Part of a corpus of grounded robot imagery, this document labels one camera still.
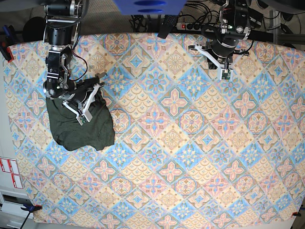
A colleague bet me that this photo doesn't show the black remote control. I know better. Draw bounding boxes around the black remote control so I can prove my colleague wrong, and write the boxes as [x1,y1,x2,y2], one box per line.
[157,15,178,39]

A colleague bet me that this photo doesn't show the orange clamp lower right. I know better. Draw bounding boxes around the orange clamp lower right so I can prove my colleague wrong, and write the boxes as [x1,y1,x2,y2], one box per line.
[292,212,302,217]

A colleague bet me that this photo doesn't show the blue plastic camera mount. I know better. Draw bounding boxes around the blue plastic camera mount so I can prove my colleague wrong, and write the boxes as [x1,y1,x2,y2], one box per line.
[113,0,186,15]

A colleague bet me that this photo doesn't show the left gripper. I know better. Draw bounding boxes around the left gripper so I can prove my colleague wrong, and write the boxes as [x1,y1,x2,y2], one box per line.
[188,39,249,70]

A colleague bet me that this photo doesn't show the blue clamp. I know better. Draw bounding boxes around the blue clamp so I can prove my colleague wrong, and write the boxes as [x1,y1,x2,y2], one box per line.
[21,204,42,213]
[0,25,14,63]

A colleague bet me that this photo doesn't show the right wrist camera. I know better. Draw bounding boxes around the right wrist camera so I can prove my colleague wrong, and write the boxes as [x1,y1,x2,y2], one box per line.
[76,113,92,125]

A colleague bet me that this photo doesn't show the blue clamp upper left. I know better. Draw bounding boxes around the blue clamp upper left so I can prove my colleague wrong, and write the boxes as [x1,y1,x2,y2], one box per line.
[0,25,14,63]

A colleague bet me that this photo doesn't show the black round stool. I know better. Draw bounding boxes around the black round stool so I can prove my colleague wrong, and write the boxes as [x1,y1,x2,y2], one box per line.
[22,17,46,42]

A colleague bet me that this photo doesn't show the white power strip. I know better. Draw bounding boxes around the white power strip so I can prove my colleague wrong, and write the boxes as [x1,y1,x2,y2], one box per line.
[176,22,202,31]

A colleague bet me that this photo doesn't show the blue clamp lower left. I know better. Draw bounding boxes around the blue clamp lower left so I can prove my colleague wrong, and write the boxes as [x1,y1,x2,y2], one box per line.
[21,204,42,213]

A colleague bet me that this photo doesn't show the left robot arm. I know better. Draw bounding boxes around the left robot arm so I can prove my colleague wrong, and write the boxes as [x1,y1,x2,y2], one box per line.
[189,0,251,70]

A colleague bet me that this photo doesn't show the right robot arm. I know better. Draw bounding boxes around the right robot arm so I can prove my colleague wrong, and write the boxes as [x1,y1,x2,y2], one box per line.
[43,0,106,125]

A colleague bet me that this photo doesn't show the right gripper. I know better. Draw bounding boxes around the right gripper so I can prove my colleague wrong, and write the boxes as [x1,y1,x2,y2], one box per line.
[61,80,105,118]

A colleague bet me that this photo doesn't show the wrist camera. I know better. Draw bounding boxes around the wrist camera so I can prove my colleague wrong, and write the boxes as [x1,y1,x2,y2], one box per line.
[217,68,233,80]
[76,113,92,125]

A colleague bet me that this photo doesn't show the dark green long-sleeve shirt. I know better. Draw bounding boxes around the dark green long-sleeve shirt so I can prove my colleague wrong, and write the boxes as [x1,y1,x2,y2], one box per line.
[43,75,115,151]

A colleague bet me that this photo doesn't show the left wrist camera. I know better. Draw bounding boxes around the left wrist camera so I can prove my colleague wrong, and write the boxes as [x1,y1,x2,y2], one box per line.
[217,68,233,80]

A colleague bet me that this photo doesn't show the red white label stickers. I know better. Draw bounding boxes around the red white label stickers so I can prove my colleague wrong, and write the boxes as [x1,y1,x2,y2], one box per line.
[0,157,23,189]

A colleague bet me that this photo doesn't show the colourful patterned tablecloth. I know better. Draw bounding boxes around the colourful patterned tablecloth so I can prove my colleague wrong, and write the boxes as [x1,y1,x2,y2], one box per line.
[3,33,305,229]

